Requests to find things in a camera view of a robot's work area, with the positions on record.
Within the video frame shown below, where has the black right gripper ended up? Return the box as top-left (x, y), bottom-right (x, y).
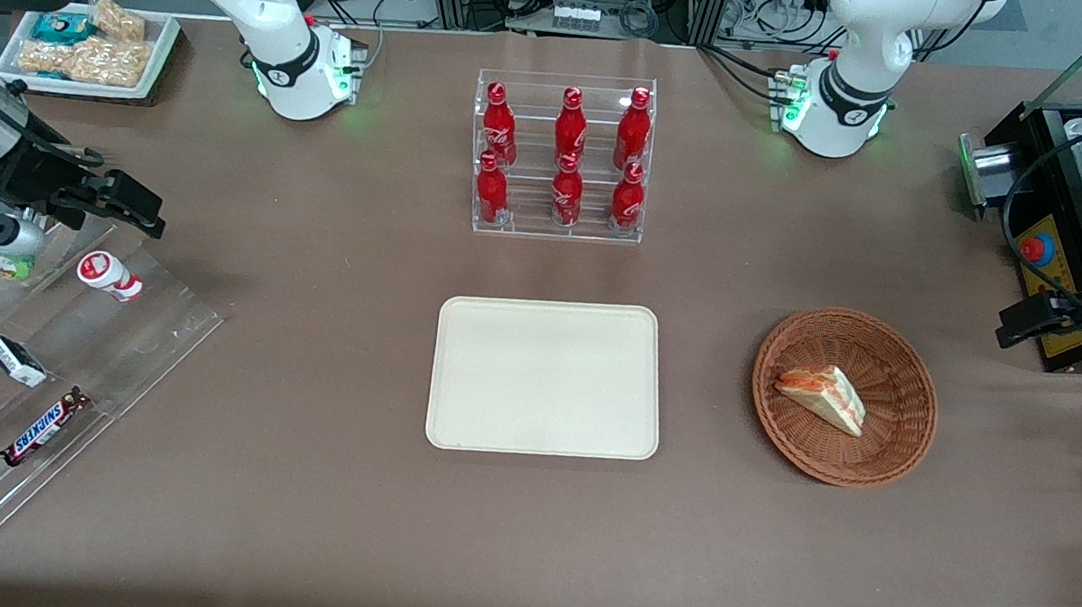
top-left (0, 130), bottom-right (174, 241)

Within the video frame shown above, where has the white snack tray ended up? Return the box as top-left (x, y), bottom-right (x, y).
top-left (0, 0), bottom-right (182, 108)

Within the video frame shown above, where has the brown wicker basket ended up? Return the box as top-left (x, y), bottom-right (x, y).
top-left (742, 300), bottom-right (948, 497)

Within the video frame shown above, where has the triangular wrapped sandwich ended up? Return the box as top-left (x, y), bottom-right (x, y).
top-left (769, 360), bottom-right (872, 439)

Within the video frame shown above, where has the beige plastic tray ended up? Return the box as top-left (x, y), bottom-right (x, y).
top-left (423, 285), bottom-right (674, 472)

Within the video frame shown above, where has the white red yogurt bottle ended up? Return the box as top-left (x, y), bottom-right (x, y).
top-left (74, 248), bottom-right (148, 306)

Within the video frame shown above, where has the black food warmer machine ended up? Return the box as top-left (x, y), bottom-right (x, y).
top-left (935, 22), bottom-right (1082, 376)

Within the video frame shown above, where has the clear acrylic stepped display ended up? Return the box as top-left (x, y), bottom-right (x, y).
top-left (0, 206), bottom-right (235, 592)

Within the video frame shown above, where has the clear bag of crackers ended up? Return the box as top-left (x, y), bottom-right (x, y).
top-left (67, 33), bottom-right (155, 90)
top-left (88, 0), bottom-right (149, 44)
top-left (17, 38), bottom-right (77, 80)

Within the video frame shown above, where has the black white snack bar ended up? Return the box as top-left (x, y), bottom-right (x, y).
top-left (0, 334), bottom-right (52, 390)

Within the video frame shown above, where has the teal snack pack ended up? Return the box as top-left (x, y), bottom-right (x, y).
top-left (31, 9), bottom-right (95, 48)

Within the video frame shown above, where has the Snickers chocolate bar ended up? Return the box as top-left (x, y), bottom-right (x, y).
top-left (0, 379), bottom-right (94, 476)

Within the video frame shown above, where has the red cola bottle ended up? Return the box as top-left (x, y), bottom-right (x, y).
top-left (612, 85), bottom-right (656, 173)
top-left (551, 85), bottom-right (593, 170)
top-left (608, 159), bottom-right (648, 233)
top-left (477, 81), bottom-right (525, 169)
top-left (471, 149), bottom-right (516, 228)
top-left (548, 152), bottom-right (589, 230)

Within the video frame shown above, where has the clear acrylic bottle rack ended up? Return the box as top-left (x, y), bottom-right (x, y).
top-left (461, 62), bottom-right (661, 251)

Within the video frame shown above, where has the black machine cable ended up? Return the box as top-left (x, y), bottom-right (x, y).
top-left (993, 100), bottom-right (1082, 301)

